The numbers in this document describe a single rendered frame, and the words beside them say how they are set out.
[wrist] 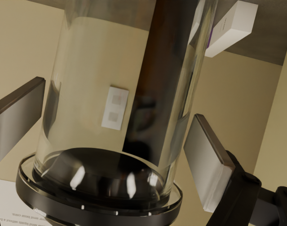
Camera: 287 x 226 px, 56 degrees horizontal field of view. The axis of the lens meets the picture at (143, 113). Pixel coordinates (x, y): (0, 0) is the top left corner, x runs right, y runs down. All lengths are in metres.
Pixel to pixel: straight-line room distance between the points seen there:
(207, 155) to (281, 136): 0.32
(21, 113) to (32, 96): 0.02
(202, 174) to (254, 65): 0.71
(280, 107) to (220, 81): 0.35
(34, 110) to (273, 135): 0.39
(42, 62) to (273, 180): 0.61
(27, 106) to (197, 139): 0.11
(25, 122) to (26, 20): 0.65
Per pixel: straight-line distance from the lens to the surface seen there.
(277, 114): 0.49
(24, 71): 0.80
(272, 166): 0.48
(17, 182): 0.18
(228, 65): 0.83
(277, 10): 0.45
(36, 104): 0.19
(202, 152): 0.17
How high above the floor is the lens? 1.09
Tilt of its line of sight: 5 degrees up
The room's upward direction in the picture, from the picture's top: 167 degrees counter-clockwise
